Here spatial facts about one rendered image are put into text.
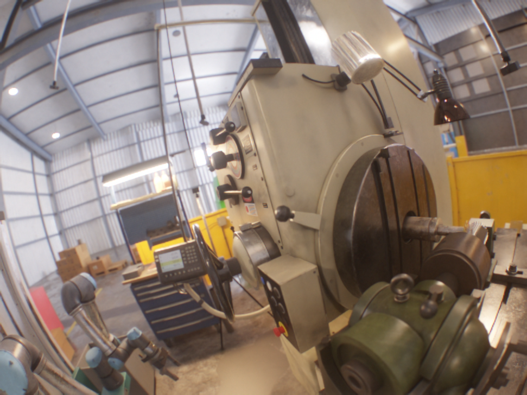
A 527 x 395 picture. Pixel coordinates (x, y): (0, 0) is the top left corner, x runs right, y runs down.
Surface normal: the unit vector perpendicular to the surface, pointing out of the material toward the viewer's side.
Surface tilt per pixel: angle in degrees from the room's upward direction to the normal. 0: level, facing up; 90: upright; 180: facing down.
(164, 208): 90
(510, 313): 0
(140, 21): 169
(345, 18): 90
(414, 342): 39
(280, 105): 90
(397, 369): 43
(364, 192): 90
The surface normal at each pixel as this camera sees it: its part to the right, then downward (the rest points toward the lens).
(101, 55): 0.33, 0.94
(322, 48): -0.89, 0.29
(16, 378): 0.69, -0.25
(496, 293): -0.27, -0.96
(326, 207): 0.37, -0.01
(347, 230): -0.93, -0.07
